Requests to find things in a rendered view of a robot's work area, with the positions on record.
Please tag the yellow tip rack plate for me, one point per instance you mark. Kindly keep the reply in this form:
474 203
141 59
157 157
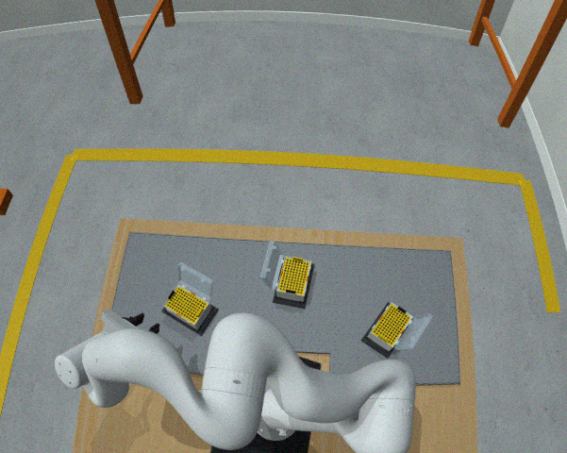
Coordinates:
392 323
186 304
295 272

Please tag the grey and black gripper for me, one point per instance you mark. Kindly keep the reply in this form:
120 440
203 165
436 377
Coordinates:
138 320

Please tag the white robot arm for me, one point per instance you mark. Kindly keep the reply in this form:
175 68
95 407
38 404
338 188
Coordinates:
244 349

